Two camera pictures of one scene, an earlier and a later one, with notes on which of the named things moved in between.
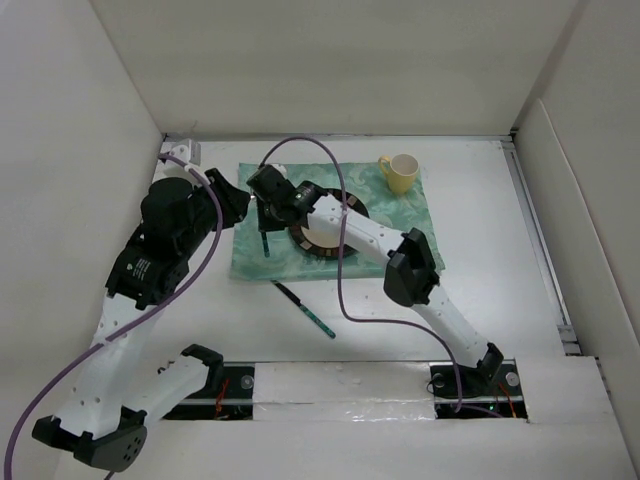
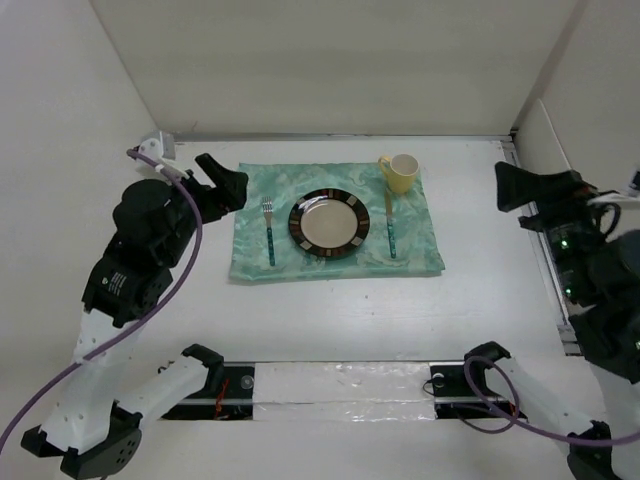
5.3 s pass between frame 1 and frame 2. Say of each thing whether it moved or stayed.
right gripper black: moved
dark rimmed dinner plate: stayed
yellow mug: stayed
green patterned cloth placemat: stayed
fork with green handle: moved
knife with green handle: moved
